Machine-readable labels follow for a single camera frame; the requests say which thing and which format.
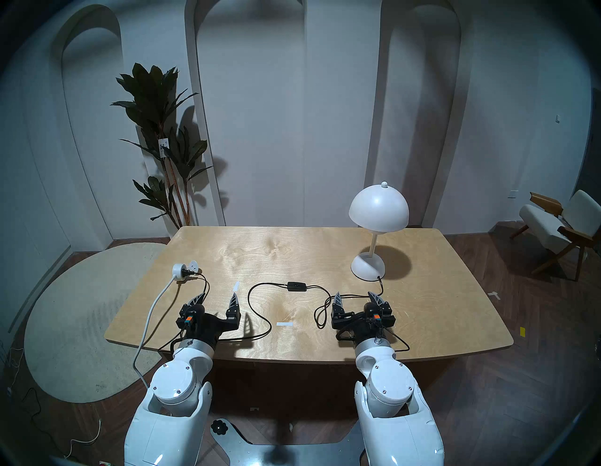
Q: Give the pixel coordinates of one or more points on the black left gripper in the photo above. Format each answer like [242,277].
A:
[211,326]

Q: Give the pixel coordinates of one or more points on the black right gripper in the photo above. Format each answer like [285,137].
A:
[359,326]

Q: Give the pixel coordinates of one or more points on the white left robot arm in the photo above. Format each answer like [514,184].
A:
[178,385]

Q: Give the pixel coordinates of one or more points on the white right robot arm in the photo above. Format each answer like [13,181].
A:
[392,390]

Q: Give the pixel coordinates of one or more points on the white dome table lamp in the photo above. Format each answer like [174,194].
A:
[378,206]

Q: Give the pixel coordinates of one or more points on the black power plug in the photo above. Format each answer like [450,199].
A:
[190,273]

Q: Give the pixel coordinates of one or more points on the white round socket cover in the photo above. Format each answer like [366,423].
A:
[193,264]

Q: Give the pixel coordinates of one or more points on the white round power socket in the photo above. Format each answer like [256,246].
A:
[178,271]

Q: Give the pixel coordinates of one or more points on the light wooden table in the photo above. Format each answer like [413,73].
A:
[263,253]

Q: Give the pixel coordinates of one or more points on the black base knob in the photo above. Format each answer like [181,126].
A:
[219,427]

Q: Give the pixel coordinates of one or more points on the round beige rug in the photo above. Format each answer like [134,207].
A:
[80,324]

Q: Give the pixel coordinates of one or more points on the white plant tag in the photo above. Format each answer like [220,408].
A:
[163,146]

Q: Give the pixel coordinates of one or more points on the white cushioned wooden armchair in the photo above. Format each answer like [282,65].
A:
[549,225]

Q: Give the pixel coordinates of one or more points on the tall dark green plant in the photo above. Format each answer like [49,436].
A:
[152,94]

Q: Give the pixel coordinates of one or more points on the grey metal robot base plate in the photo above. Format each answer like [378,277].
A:
[281,453]

